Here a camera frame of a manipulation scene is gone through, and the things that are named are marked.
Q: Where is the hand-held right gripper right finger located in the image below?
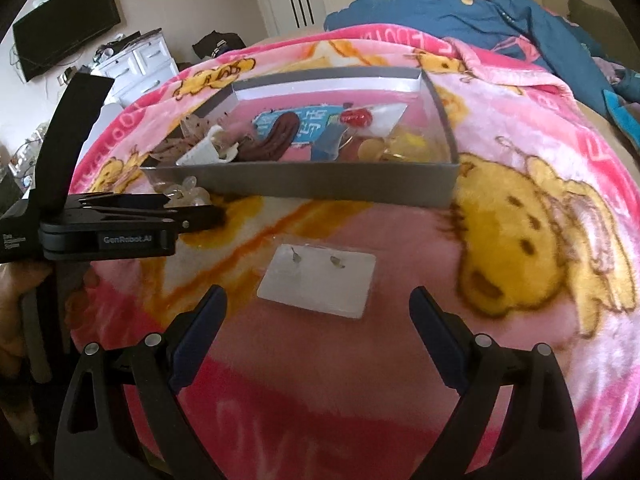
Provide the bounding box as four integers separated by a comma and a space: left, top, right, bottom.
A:
408, 286, 583, 480

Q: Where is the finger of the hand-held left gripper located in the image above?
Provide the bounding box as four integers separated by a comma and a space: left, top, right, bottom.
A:
65, 204, 227, 235
67, 192, 173, 212

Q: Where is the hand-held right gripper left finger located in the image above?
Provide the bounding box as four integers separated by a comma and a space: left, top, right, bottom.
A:
52, 284, 228, 480

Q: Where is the pearl flower hair clip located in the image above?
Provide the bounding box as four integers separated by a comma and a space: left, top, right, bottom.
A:
154, 175, 213, 207

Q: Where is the white hair claw clip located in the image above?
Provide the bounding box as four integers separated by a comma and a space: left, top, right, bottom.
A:
176, 125, 240, 166

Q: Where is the brown hair claw clip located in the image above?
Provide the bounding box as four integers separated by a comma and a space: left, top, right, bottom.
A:
235, 112, 301, 162

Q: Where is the white earring card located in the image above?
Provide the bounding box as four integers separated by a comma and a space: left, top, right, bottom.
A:
256, 244, 377, 319

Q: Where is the grey cardboard box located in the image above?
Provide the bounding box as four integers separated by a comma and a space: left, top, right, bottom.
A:
141, 66, 461, 209

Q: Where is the bag of yellow bracelets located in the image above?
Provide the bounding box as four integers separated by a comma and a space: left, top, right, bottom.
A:
315, 125, 436, 162

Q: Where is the person's left hand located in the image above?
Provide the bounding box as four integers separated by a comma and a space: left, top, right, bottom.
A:
0, 261, 52, 361

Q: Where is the cluttered side table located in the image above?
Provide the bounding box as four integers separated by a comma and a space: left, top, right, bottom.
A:
7, 130, 51, 183

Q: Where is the white drawer cabinet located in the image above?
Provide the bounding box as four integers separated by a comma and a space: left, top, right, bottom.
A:
92, 30, 178, 106

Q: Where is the pink book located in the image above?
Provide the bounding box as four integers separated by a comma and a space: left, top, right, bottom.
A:
225, 91, 418, 161

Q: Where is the dark bag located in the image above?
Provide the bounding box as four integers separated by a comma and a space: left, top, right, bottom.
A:
192, 32, 246, 58

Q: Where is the black television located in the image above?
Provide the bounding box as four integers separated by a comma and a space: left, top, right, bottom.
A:
12, 0, 122, 82

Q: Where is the pink printed blanket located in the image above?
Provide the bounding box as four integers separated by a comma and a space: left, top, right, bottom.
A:
65, 25, 640, 480

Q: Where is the purple garment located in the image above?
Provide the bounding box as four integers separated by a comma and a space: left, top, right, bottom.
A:
595, 57, 640, 87

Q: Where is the blue floral quilt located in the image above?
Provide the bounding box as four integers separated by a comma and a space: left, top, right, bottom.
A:
324, 0, 640, 146

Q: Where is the dark green pillow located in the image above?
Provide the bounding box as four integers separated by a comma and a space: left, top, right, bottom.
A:
567, 0, 617, 56

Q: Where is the beige lace bow hair tie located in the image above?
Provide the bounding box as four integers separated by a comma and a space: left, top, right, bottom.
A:
150, 112, 226, 166

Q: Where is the peach fabric hair tie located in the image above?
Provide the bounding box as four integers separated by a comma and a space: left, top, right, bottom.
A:
347, 139, 388, 161

